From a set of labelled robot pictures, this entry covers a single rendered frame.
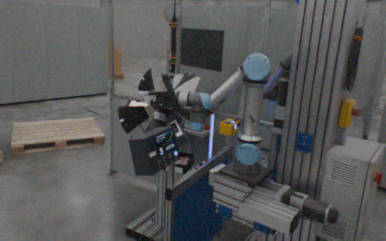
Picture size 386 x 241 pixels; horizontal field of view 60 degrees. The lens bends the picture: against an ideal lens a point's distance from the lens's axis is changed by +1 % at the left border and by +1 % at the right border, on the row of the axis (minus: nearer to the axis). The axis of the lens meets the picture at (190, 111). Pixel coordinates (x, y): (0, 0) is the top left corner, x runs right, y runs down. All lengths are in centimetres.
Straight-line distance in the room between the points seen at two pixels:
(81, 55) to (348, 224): 694
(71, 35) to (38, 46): 74
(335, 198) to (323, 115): 41
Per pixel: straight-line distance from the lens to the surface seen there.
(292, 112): 182
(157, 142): 170
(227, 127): 256
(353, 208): 184
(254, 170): 182
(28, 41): 760
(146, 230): 305
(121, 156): 400
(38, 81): 774
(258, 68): 153
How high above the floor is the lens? 181
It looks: 15 degrees down
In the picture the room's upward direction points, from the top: 3 degrees clockwise
